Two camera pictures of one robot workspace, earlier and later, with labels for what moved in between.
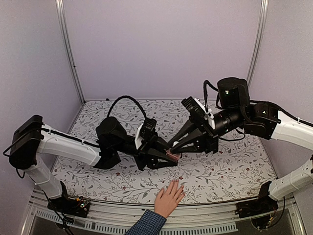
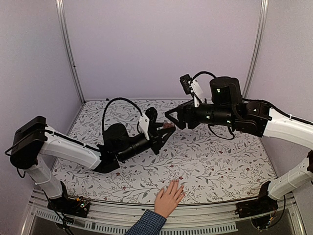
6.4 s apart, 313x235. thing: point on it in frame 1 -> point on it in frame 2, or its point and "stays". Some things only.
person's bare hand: (165, 204) stays
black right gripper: (204, 137) -> (183, 109)
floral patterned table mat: (240, 169) stays
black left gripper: (143, 159) -> (156, 137)
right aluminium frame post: (264, 11) stays
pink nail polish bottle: (175, 156) -> (168, 124)
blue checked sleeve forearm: (150, 223) stays
